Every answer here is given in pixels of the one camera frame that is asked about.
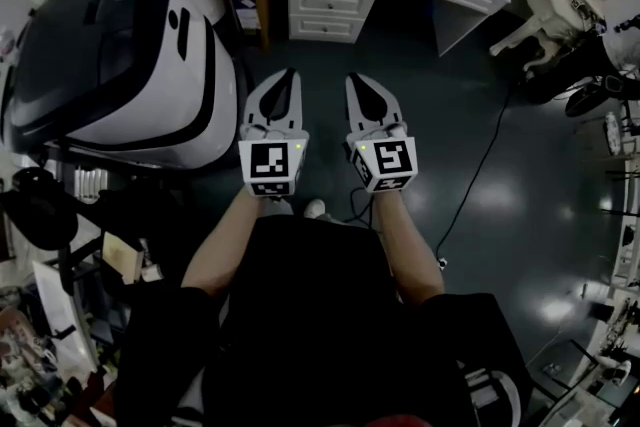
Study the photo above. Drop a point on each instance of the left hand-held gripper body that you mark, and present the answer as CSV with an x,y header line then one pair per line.
x,y
272,160

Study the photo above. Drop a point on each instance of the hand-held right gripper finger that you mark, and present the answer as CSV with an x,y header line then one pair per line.
x,y
351,107
392,107

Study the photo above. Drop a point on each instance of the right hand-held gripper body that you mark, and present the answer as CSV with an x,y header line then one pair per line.
x,y
390,160

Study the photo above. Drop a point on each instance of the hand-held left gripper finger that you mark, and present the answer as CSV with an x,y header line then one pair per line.
x,y
254,101
298,107

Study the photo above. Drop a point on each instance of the person's right forearm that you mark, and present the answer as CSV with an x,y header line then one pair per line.
x,y
405,245

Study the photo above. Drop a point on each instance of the person's left forearm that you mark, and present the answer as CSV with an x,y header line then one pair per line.
x,y
225,245

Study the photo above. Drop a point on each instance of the person's white shoe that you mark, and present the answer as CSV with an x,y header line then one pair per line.
x,y
315,208

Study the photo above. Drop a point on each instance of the white power plug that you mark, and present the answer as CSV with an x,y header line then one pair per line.
x,y
442,263

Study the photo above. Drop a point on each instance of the large white and black machine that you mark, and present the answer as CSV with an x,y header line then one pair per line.
x,y
125,65

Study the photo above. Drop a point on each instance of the person's black clothing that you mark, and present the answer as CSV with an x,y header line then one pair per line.
x,y
320,325

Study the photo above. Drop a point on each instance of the white radiator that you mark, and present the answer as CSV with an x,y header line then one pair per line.
x,y
90,185

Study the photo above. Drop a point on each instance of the black office chair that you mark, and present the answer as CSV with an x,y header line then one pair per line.
x,y
45,220

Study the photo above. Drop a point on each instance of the white shelf rack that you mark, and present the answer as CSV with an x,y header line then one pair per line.
x,y
625,235

